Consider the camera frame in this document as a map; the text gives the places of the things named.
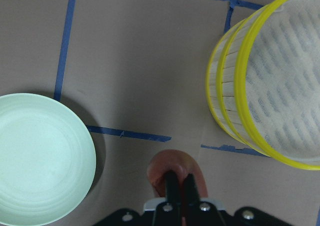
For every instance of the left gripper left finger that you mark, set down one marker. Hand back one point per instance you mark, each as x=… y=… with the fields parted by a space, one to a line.
x=172 y=188

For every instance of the brown bun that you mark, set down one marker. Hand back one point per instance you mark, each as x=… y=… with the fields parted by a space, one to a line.
x=179 y=162

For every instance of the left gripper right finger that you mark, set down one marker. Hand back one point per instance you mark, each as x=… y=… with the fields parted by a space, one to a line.
x=190 y=190

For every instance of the yellow steamer layer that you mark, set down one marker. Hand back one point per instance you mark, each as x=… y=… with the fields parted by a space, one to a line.
x=277 y=82
x=219 y=83

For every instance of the light green plate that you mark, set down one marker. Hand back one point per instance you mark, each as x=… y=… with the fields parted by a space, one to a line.
x=47 y=160

